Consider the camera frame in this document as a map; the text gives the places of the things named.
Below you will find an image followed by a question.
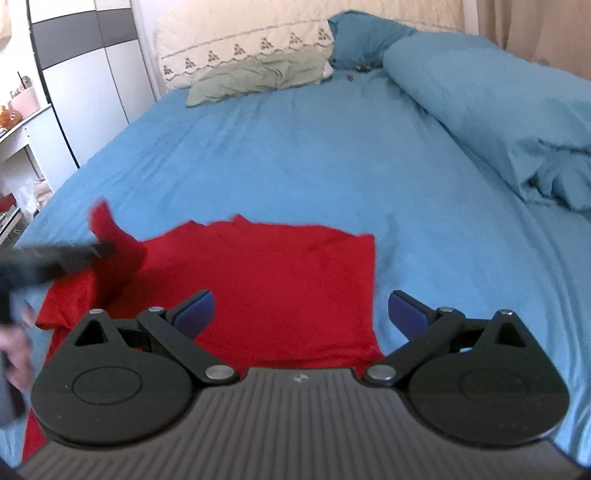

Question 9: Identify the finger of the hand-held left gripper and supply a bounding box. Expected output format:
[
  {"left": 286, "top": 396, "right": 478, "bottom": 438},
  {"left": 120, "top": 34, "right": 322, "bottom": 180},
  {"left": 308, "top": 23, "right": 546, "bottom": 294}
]
[{"left": 0, "top": 242, "right": 119, "bottom": 288}]

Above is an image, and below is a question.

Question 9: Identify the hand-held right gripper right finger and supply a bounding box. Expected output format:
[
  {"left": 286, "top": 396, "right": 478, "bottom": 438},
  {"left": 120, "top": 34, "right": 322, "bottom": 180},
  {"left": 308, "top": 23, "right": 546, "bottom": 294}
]
[{"left": 362, "top": 290, "right": 532, "bottom": 387}]

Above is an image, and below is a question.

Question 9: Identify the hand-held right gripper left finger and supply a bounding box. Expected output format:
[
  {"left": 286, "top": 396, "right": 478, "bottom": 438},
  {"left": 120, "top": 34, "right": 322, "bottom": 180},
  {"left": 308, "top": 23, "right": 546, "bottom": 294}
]
[{"left": 65, "top": 290, "right": 240, "bottom": 384}]

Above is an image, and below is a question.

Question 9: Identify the red shirt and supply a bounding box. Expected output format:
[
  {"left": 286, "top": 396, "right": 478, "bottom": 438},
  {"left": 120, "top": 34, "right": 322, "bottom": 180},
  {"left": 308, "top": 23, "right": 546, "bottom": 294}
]
[{"left": 21, "top": 198, "right": 385, "bottom": 462}]

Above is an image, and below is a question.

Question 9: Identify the person's left hand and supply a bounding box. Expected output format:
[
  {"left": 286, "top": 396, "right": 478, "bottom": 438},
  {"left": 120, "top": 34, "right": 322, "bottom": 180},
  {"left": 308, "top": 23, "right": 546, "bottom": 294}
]
[{"left": 0, "top": 305, "right": 38, "bottom": 392}]

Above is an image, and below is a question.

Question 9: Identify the white shelf unit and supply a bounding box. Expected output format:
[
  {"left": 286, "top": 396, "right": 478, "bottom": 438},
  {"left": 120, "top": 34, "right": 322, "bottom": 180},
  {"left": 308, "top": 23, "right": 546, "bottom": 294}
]
[{"left": 0, "top": 103, "right": 55, "bottom": 245}]

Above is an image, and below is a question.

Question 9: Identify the orange toy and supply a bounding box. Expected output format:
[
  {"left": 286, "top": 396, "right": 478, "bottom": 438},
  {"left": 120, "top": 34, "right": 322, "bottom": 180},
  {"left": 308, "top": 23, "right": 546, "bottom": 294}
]
[{"left": 0, "top": 105, "right": 22, "bottom": 131}]

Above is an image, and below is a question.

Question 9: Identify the pink storage box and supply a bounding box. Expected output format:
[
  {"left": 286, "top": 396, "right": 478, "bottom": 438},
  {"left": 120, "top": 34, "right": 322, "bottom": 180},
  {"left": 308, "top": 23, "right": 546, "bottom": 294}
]
[{"left": 9, "top": 87, "right": 41, "bottom": 116}]

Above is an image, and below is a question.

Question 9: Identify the blue bed sheet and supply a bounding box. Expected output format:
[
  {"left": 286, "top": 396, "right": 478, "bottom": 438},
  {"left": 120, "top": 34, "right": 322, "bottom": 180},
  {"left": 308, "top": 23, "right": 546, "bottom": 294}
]
[{"left": 0, "top": 68, "right": 591, "bottom": 468}]

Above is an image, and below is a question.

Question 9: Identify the white and grey wardrobe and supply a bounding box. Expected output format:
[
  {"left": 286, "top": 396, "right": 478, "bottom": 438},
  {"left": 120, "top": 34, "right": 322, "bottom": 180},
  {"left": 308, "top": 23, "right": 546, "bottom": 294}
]
[{"left": 25, "top": 0, "right": 158, "bottom": 169}]

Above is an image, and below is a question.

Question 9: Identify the blue rolled duvet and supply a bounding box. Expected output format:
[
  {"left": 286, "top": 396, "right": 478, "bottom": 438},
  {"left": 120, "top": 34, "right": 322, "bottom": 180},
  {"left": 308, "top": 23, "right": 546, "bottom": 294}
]
[{"left": 382, "top": 34, "right": 591, "bottom": 213}]

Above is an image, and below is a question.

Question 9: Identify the green pillow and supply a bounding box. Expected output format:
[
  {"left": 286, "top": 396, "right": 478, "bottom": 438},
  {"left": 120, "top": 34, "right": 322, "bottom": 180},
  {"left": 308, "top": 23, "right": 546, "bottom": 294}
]
[{"left": 186, "top": 47, "right": 334, "bottom": 108}]

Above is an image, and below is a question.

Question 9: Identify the cream embroidered pillow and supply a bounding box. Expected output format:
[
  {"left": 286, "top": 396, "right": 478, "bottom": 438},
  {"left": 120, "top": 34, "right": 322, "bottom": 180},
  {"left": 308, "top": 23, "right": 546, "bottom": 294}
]
[{"left": 154, "top": 0, "right": 478, "bottom": 91}]

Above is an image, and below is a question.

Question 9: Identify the blue pillow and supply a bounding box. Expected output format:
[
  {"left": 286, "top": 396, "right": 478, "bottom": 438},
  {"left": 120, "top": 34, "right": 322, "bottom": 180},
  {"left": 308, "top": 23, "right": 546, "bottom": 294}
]
[{"left": 327, "top": 11, "right": 419, "bottom": 71}]

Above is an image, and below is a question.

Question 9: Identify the beige curtain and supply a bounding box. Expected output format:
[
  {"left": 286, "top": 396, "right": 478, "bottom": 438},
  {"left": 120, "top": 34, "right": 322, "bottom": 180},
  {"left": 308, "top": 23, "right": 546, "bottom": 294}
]
[{"left": 475, "top": 0, "right": 591, "bottom": 83}]

